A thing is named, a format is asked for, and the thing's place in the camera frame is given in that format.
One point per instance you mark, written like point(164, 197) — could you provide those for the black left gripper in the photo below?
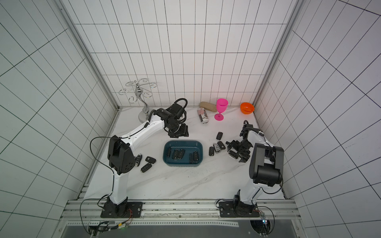
point(184, 131)

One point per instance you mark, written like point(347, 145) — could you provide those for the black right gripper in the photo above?
point(238, 148)

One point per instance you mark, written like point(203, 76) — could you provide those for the black flip key fob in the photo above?
point(195, 157)

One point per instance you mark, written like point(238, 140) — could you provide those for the black car key fob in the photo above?
point(146, 167)
point(233, 154)
point(181, 153)
point(150, 160)
point(175, 154)

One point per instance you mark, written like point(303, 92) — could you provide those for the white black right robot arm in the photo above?
point(265, 168)

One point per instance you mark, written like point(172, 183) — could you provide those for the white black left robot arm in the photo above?
point(121, 150)

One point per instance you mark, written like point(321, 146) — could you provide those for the teal storage box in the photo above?
point(189, 145)

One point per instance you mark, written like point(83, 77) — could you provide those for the silver BMW smart key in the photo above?
point(216, 148)

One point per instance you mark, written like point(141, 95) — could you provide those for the black slim key fob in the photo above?
point(219, 135)

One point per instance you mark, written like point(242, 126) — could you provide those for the black VW key fob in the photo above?
point(211, 151)

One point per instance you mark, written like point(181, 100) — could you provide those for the black silver flip key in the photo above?
point(138, 159)

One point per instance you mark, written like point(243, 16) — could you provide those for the flag print can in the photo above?
point(203, 115)

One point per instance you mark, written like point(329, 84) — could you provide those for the orange plastic bowl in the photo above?
point(247, 108)

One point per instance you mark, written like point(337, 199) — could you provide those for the tan bread roll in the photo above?
point(208, 106)

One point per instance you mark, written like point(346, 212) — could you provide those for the pink plastic goblet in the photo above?
point(221, 106)

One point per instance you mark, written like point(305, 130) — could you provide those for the silver chrome cup stand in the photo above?
point(142, 89)

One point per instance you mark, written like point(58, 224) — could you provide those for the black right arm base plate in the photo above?
point(228, 209)

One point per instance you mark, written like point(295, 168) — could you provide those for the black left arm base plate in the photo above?
point(123, 210)

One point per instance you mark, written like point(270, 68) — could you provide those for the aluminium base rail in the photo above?
point(155, 210)

